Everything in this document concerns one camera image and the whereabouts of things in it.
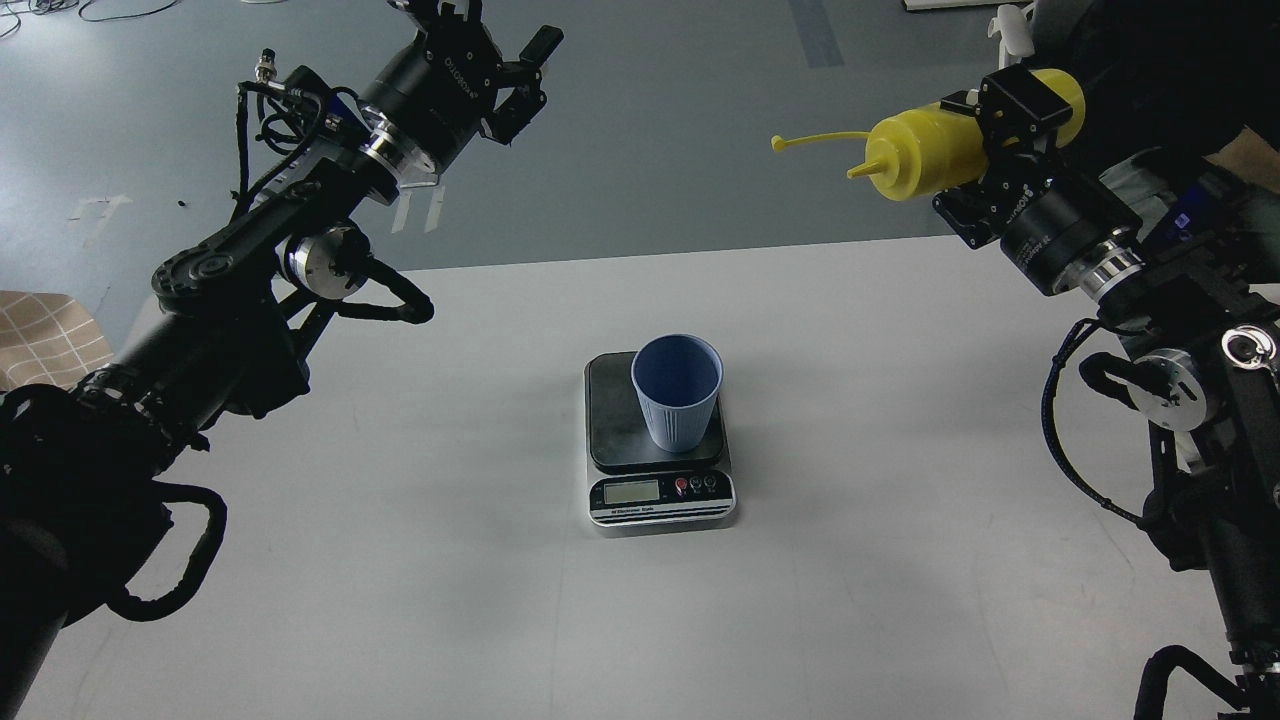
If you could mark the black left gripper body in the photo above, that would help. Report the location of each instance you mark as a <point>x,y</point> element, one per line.
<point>439,92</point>

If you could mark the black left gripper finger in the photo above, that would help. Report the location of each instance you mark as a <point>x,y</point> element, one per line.
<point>449,19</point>
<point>518,84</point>

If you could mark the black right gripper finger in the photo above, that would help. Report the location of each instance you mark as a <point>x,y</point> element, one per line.
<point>1011,114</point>

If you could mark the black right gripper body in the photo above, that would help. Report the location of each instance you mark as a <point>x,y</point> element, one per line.
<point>1045,216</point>

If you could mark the yellow squeeze seasoning bottle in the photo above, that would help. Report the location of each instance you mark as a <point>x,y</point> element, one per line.
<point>903,155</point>

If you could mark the blue ribbed plastic cup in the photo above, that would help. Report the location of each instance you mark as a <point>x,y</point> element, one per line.
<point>677,379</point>

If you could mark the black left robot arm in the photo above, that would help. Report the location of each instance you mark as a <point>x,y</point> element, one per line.
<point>88,522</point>

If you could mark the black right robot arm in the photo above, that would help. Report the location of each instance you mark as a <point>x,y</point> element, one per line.
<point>1199,362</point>

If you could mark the black digital kitchen scale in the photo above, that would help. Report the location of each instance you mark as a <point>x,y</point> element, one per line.
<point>631,483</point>

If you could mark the white office chair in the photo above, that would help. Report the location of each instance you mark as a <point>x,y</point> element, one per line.
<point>1023,32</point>

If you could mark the seated person in dark clothes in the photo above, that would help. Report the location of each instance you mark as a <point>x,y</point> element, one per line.
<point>1170,85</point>

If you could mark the beige checkered cloth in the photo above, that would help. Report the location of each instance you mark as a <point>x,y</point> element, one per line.
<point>48,339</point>

